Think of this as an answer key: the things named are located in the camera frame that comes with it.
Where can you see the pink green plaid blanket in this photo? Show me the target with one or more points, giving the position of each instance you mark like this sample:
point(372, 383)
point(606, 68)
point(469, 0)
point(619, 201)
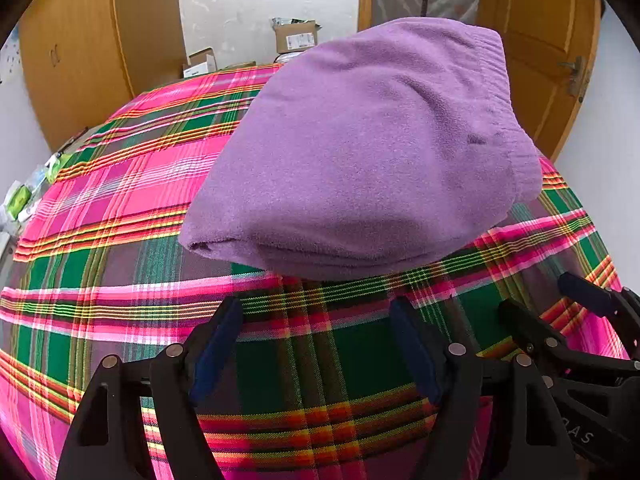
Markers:
point(125, 240)

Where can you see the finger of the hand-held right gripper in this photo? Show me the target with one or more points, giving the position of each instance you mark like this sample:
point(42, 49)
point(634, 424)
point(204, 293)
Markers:
point(530, 330)
point(585, 290)

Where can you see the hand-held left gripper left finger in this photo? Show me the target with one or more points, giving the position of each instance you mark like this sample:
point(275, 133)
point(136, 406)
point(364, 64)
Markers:
point(215, 350)

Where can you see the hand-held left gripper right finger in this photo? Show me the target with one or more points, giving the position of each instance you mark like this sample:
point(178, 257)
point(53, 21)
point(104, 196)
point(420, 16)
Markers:
point(415, 355)

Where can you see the cartoon wall poster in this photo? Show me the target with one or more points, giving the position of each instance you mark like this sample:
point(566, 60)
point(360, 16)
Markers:
point(9, 55)

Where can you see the green packet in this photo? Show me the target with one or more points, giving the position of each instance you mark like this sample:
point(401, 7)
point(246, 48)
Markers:
point(19, 200)
point(59, 167)

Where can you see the white plastic packets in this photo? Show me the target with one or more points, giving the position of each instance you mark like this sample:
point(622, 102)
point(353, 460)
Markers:
point(290, 57)

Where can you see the open brown cardboard box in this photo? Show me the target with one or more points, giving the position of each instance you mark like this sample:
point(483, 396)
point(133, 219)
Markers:
point(297, 35)

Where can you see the wooden door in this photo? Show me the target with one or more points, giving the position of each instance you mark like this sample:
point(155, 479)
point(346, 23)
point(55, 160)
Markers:
point(535, 20)

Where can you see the wooden wardrobe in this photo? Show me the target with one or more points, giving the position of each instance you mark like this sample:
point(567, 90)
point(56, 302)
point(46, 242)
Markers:
point(90, 50)

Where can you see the purple fleece pants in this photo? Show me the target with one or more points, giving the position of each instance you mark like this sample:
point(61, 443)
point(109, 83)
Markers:
point(360, 150)

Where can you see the white cardboard box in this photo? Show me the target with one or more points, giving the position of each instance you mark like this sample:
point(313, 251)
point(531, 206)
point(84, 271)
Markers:
point(200, 62)

